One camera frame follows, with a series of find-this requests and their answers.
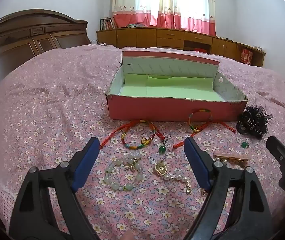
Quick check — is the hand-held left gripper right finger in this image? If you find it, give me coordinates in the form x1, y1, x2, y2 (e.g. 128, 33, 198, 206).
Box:
184, 137, 277, 240

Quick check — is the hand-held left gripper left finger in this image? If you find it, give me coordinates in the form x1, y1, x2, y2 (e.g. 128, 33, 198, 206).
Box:
9, 137, 100, 240

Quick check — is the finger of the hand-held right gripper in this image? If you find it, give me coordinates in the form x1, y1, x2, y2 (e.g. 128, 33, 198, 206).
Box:
266, 135, 285, 172

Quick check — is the pearl bracelet gold pendant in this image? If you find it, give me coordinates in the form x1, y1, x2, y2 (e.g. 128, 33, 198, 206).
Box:
154, 160, 193, 195

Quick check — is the black feather hair clip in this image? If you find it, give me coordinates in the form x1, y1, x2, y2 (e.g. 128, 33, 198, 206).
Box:
236, 104, 273, 139

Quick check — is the pale jade bead bracelet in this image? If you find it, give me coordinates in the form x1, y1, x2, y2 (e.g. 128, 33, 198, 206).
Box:
103, 151, 145, 192

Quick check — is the red string bracelet gold charm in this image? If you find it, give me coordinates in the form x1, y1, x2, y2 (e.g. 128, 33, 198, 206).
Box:
99, 119, 164, 148

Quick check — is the pink cardboard box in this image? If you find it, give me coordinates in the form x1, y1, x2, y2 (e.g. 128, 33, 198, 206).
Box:
106, 50, 249, 123

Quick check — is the pink floral bedsheet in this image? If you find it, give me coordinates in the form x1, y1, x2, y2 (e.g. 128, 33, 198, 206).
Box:
0, 44, 285, 240

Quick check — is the green paper lining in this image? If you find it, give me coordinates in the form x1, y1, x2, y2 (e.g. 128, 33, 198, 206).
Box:
119, 74, 227, 103

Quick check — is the red gift box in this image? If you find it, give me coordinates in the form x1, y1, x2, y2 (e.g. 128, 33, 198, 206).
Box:
240, 48, 253, 64

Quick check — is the long wooden cabinet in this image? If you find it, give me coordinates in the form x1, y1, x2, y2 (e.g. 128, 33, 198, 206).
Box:
96, 27, 266, 68

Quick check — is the row of books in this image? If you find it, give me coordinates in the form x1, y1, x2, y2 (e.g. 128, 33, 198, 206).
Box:
100, 17, 116, 30

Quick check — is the dark wooden headboard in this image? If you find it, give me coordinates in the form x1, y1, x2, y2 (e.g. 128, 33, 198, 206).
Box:
0, 9, 91, 80

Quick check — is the white and pink curtain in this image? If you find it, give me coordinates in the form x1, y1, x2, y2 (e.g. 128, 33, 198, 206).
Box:
112, 0, 217, 37

